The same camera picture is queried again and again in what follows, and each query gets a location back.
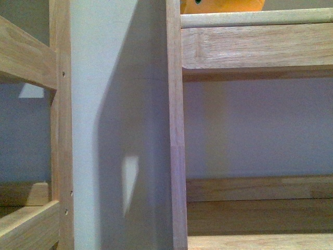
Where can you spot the left wooden shelf unit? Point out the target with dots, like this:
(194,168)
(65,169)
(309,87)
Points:
(36,126)

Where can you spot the right wooden shelf unit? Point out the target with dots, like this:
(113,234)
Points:
(250,99)

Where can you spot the wooden shelf unit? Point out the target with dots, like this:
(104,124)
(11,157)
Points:
(250,99)
(36,126)

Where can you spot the orange plush toy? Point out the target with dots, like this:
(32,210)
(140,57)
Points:
(220,6)

